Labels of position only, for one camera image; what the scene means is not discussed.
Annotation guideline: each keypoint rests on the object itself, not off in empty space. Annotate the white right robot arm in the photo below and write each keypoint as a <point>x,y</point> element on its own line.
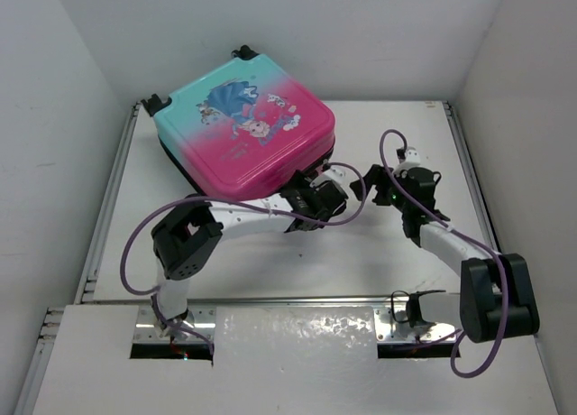
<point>493,286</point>

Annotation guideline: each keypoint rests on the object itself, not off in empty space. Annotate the silver mounting rail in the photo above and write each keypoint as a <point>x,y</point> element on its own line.
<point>311,320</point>

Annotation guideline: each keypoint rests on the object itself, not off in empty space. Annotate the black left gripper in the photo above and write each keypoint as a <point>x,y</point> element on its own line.
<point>303,183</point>

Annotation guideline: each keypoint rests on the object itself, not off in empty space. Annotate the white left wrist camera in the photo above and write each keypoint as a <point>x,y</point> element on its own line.
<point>334,174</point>

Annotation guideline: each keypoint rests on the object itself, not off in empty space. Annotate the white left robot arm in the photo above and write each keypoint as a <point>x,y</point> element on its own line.
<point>186,237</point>

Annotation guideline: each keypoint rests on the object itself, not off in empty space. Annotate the teal suitcase with grey lining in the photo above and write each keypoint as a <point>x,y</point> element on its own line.
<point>242,130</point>

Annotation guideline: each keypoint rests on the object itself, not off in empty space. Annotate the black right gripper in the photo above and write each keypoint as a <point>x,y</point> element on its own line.
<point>373,176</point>

